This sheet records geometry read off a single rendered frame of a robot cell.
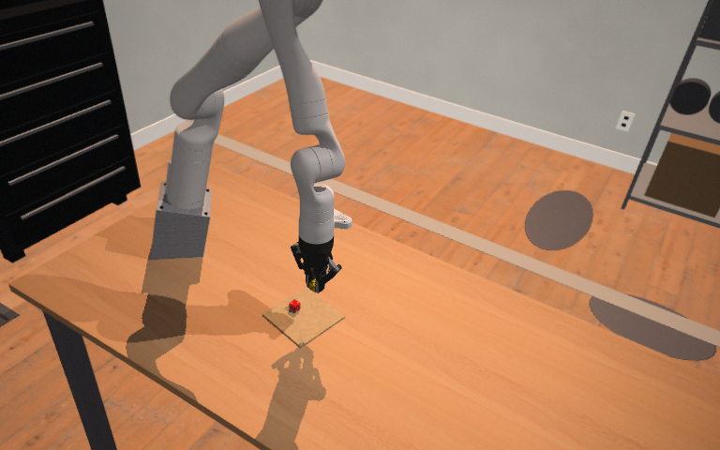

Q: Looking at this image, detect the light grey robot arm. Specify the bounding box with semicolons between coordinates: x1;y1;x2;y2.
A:
165;0;353;244

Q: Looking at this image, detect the tan flat mat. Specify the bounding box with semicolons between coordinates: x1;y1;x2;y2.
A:
262;287;345;348

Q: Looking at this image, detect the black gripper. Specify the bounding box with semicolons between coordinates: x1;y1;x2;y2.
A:
291;234;342;293

